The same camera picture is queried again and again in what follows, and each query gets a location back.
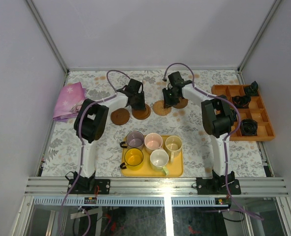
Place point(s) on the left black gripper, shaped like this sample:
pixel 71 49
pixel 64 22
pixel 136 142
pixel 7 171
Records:
pixel 138 104

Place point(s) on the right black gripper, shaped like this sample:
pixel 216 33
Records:
pixel 167 103

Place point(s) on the reddish brown wooden coaster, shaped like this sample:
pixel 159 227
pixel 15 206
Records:
pixel 182 103

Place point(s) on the woven rattan coaster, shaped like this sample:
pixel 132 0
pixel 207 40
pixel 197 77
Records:
pixel 159 109

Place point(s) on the dark brown wooden coaster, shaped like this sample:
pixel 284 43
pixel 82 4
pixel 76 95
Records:
pixel 120 116

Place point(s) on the pale green mug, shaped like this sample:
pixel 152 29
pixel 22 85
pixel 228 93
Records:
pixel 173 147

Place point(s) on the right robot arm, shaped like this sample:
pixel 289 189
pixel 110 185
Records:
pixel 217 118

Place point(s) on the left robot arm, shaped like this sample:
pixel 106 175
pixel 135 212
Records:
pixel 92 117

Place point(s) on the pink cup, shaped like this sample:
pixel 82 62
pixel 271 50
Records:
pixel 152 142

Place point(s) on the purple folded cloth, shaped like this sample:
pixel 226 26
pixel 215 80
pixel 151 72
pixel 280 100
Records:
pixel 69 102

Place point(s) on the black coiled item middle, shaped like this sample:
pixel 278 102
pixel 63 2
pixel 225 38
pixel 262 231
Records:
pixel 241 102

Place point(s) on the black coiled item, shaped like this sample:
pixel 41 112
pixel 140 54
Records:
pixel 252 89
pixel 249 127
pixel 241 102

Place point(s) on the black coiled item top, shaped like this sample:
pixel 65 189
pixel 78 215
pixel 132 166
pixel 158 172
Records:
pixel 252 89

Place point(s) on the black coiled item bottom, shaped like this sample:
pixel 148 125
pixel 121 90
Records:
pixel 249 127

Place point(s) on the orange compartment organizer tray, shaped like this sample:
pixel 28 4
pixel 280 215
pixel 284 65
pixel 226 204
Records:
pixel 255 111

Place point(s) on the purple mug black handle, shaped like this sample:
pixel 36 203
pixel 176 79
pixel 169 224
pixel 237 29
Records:
pixel 134 139

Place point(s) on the yellow mug black handle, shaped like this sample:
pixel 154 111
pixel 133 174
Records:
pixel 133 160

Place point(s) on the white mug green handle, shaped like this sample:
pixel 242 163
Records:
pixel 159 160

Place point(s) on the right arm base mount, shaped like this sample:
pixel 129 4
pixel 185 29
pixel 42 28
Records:
pixel 214 186

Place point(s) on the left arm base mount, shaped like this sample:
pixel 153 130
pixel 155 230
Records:
pixel 92 187

